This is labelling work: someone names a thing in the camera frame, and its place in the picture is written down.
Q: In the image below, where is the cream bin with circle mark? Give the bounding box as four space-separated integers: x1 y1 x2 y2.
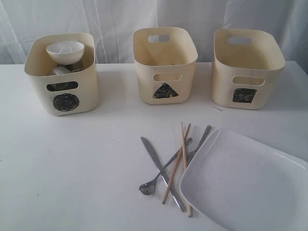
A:
25 33 99 116

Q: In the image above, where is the white square plate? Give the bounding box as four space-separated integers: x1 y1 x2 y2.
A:
180 128 308 231

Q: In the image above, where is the wooden chopstick long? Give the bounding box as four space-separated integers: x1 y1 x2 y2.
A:
161 123 193 205

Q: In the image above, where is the white round bowl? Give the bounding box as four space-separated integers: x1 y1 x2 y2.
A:
46 41 85 65

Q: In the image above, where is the wooden chopstick thin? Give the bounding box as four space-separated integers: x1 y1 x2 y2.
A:
181 122 193 218

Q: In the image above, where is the cream bin with triangle mark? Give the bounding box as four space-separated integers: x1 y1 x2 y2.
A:
133 27 198 105

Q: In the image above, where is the stainless steel bowl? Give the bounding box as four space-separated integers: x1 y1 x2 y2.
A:
46 81 78 91

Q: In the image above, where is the cream bin with square mark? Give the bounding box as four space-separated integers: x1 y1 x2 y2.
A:
212 28 286 110

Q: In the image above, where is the steel table knife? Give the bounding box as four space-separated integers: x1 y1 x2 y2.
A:
139 137 186 212

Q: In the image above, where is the steel fork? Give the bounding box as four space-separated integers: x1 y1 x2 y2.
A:
186 125 212 165

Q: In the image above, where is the steel mug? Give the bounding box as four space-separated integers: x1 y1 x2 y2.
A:
48 60 85 76

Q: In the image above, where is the steel spoon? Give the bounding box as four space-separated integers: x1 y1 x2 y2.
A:
139 137 180 195

